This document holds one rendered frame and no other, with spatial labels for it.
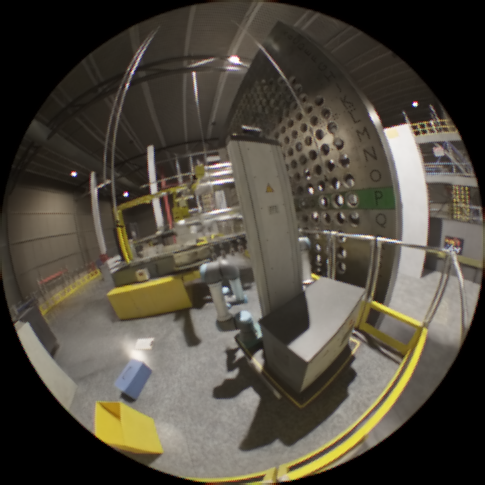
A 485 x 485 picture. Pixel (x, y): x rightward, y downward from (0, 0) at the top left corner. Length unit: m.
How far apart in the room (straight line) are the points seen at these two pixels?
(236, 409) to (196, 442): 0.48
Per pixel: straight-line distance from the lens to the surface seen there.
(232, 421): 1.41
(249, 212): 0.68
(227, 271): 0.89
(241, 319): 1.02
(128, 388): 1.79
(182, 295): 2.56
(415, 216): 7.26
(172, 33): 8.35
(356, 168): 2.25
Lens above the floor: 1.36
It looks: 12 degrees down
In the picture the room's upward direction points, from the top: 12 degrees counter-clockwise
